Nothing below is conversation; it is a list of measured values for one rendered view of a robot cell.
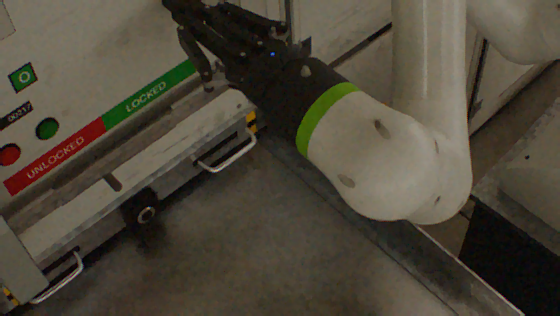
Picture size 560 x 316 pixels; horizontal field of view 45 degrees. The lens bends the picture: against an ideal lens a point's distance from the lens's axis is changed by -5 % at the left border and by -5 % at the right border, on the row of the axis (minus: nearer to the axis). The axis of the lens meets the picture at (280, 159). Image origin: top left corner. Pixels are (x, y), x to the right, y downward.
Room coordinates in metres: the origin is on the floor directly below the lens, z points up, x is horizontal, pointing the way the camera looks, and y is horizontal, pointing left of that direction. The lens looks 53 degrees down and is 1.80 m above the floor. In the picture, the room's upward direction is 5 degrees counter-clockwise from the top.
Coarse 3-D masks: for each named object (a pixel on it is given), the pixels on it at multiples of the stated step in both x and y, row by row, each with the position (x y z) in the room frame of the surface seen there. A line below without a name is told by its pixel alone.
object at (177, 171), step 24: (264, 120) 0.78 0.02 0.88; (192, 144) 0.71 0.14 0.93; (216, 144) 0.72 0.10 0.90; (168, 168) 0.66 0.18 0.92; (192, 168) 0.69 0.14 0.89; (168, 192) 0.65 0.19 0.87; (96, 216) 0.58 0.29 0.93; (120, 216) 0.60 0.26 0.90; (72, 240) 0.54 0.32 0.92; (96, 240) 0.57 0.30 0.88; (48, 264) 0.51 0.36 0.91; (72, 264) 0.53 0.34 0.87; (0, 288) 0.47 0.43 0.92
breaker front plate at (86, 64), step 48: (48, 0) 0.62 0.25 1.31; (96, 0) 0.65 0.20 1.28; (144, 0) 0.69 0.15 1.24; (0, 48) 0.58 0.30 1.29; (48, 48) 0.61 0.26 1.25; (96, 48) 0.64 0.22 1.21; (144, 48) 0.68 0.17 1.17; (0, 96) 0.56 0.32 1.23; (48, 96) 0.59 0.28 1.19; (96, 96) 0.63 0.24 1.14; (240, 96) 0.77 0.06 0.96; (0, 144) 0.54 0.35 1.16; (48, 144) 0.58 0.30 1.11; (96, 144) 0.61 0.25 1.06; (0, 192) 0.52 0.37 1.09; (48, 192) 0.56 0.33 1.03; (96, 192) 0.60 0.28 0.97; (48, 240) 0.54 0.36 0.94
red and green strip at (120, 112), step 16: (192, 64) 0.72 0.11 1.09; (160, 80) 0.69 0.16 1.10; (176, 80) 0.70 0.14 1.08; (144, 96) 0.67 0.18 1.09; (112, 112) 0.64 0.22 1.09; (128, 112) 0.65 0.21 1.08; (96, 128) 0.62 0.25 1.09; (64, 144) 0.59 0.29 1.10; (80, 144) 0.60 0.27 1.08; (48, 160) 0.57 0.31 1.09; (64, 160) 0.58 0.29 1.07; (16, 176) 0.54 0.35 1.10; (32, 176) 0.55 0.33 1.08; (16, 192) 0.53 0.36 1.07
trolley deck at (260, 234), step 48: (240, 144) 0.76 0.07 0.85; (192, 192) 0.67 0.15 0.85; (240, 192) 0.66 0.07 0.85; (288, 192) 0.65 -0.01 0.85; (144, 240) 0.58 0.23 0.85; (192, 240) 0.57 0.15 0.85; (240, 240) 0.57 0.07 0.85; (288, 240) 0.56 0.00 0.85; (336, 240) 0.55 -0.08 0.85; (48, 288) 0.50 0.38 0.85; (96, 288) 0.50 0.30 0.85; (144, 288) 0.49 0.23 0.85; (192, 288) 0.49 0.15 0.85; (240, 288) 0.48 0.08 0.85; (288, 288) 0.48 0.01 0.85; (336, 288) 0.47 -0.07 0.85; (384, 288) 0.46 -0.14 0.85
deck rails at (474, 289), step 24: (264, 144) 0.75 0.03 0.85; (288, 144) 0.75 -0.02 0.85; (288, 168) 0.70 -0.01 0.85; (312, 168) 0.69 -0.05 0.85; (336, 192) 0.64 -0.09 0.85; (360, 216) 0.59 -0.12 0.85; (384, 240) 0.54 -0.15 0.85; (408, 240) 0.53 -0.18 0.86; (432, 240) 0.50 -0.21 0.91; (408, 264) 0.50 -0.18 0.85; (432, 264) 0.49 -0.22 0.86; (456, 264) 0.46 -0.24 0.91; (432, 288) 0.45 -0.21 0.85; (456, 288) 0.45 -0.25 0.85; (480, 288) 0.42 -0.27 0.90; (0, 312) 0.46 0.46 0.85; (456, 312) 0.41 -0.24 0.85; (480, 312) 0.40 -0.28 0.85; (504, 312) 0.38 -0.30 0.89
